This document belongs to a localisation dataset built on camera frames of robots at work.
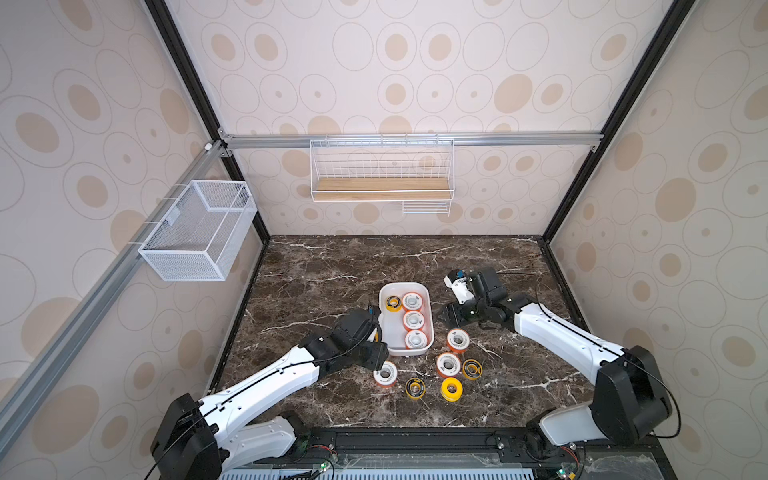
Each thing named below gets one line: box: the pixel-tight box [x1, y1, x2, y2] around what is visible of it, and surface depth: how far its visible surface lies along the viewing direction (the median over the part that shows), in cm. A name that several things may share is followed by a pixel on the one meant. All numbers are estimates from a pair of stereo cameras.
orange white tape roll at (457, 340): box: [446, 328, 470, 354], surface depth 92 cm
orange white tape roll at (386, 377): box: [372, 361, 398, 388], surface depth 85 cm
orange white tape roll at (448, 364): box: [436, 352, 461, 379], surface depth 87 cm
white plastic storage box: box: [378, 282, 435, 355], surface depth 97 cm
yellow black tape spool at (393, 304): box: [386, 295, 403, 312], surface depth 101 cm
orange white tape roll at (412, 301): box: [402, 292, 423, 311], surface depth 101 cm
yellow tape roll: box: [441, 377, 463, 403], surface depth 83 cm
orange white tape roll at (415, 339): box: [405, 330, 428, 349], surface depth 92 cm
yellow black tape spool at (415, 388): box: [405, 377, 426, 401], surface depth 84 cm
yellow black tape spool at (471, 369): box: [462, 358, 483, 380], surface depth 87 cm
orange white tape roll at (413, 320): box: [403, 310, 425, 331], surface depth 96 cm
